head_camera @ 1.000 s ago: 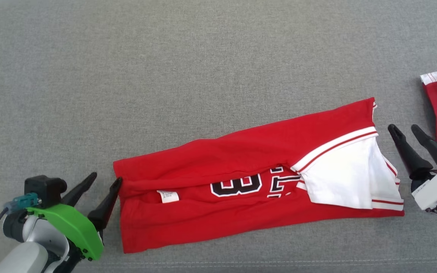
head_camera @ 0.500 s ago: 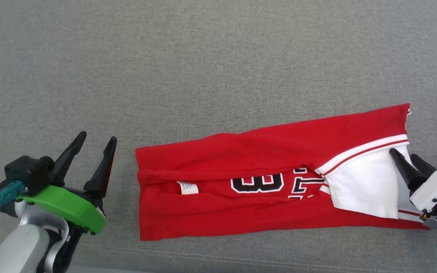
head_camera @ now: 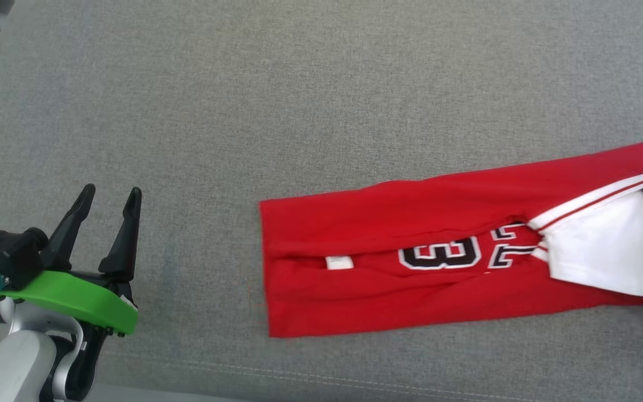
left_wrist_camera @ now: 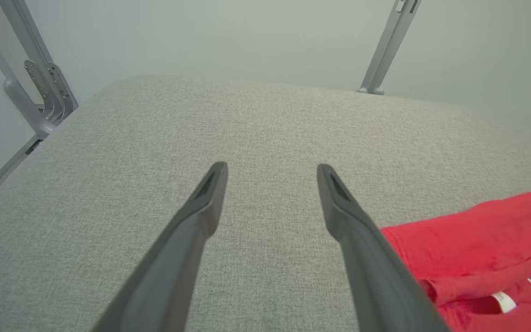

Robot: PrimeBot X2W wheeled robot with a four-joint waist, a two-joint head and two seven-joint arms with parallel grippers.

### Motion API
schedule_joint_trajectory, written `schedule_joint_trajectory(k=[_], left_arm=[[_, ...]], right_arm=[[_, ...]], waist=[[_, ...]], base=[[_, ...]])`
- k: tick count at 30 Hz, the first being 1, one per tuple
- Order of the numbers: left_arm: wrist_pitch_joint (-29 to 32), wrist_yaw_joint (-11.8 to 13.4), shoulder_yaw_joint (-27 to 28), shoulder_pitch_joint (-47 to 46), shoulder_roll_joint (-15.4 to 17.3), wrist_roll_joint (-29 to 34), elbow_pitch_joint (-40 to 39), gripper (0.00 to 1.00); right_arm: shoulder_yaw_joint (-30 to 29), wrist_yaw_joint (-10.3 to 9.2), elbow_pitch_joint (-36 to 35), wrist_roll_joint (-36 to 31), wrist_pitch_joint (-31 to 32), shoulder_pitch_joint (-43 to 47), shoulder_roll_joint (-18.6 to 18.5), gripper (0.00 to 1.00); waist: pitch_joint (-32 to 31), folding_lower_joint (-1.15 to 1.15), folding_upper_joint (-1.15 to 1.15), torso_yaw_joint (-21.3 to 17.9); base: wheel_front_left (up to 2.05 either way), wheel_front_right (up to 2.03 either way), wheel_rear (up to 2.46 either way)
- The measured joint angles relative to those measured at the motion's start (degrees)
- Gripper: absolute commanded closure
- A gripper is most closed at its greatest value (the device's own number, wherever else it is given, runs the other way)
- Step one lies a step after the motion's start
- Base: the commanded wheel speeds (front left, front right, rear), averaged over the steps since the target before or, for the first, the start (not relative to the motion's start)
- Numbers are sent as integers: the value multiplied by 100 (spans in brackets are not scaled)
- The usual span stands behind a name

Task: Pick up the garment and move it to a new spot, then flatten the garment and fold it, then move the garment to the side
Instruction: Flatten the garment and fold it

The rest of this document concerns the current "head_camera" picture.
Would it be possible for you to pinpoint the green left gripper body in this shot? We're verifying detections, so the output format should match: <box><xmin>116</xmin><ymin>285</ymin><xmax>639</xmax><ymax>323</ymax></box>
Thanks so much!
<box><xmin>0</xmin><ymin>270</ymin><xmax>139</xmax><ymax>401</ymax></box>

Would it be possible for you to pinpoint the red and white jersey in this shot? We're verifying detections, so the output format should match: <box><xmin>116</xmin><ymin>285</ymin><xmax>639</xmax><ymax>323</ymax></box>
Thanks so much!
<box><xmin>258</xmin><ymin>136</ymin><xmax>643</xmax><ymax>339</ymax></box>

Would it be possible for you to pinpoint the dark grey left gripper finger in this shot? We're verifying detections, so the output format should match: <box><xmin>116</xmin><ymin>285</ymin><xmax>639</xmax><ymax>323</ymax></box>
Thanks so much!
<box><xmin>98</xmin><ymin>186</ymin><xmax>143</xmax><ymax>283</ymax></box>
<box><xmin>39</xmin><ymin>183</ymin><xmax>97</xmax><ymax>272</ymax></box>

